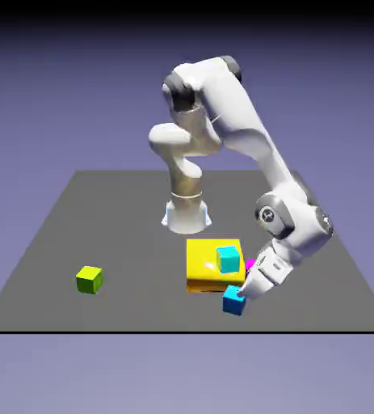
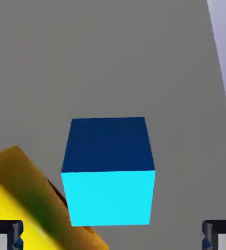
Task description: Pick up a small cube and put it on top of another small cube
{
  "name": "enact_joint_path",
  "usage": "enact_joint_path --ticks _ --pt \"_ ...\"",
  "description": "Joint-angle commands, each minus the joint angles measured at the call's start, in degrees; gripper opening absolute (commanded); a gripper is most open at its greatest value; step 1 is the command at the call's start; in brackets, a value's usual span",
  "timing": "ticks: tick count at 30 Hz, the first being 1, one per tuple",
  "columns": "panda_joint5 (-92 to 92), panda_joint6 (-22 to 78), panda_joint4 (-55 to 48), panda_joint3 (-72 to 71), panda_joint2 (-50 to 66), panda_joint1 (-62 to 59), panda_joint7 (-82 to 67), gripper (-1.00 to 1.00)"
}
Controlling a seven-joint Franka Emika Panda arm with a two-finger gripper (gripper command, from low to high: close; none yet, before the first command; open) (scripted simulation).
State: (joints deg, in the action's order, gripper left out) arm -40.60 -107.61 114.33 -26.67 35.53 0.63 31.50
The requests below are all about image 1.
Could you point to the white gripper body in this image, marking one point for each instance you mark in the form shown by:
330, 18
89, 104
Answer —
260, 282

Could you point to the small blue cube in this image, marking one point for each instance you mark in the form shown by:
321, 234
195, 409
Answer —
232, 303

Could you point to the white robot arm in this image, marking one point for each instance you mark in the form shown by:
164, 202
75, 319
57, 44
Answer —
238, 110

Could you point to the small magenta cube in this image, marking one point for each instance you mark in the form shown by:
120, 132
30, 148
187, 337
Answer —
250, 263

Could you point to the small cyan cube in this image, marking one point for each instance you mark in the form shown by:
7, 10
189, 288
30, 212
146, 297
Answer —
228, 259

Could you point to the small green cube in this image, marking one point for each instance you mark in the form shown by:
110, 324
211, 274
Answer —
89, 279

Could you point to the large yellow box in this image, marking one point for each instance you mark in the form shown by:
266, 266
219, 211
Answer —
202, 258

